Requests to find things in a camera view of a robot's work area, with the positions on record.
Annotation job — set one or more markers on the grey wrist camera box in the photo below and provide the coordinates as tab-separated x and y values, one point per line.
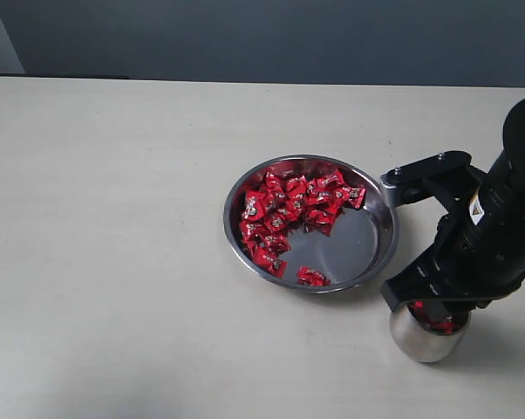
443	176

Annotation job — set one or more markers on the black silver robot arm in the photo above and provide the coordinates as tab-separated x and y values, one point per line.
507	174

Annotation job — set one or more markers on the shiny steel cup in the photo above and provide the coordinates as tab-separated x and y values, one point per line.
419	343

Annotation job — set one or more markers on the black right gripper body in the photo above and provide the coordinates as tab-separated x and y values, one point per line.
485	258

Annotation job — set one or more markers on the round steel plate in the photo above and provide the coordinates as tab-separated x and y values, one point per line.
360	245

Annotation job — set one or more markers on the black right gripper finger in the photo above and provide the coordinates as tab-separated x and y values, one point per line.
419	281
441	307

